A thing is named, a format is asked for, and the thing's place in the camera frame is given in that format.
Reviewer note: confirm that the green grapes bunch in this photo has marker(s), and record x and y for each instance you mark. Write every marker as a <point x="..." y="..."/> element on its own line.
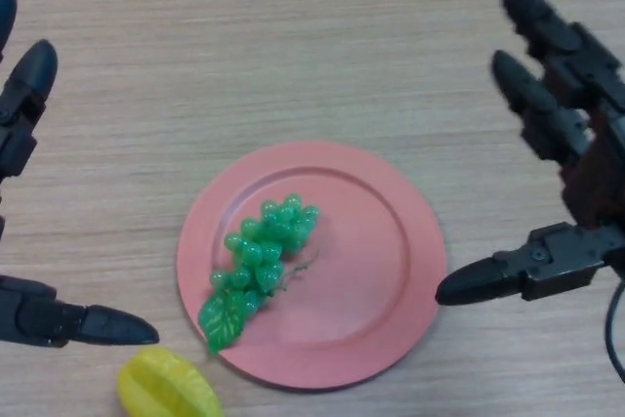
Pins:
<point x="263" y="251"/>

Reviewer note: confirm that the pink round plate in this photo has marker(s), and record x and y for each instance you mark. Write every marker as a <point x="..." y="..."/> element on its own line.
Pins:
<point x="312" y="265"/>

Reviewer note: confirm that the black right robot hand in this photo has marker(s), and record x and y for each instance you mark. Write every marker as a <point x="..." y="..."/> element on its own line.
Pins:
<point x="576" y="119"/>

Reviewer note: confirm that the yellow starfruit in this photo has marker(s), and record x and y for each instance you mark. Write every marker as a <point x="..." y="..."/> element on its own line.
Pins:
<point x="166" y="385"/>

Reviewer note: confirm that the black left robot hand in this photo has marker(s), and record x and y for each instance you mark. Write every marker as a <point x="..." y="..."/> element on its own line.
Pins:
<point x="19" y="143"/>

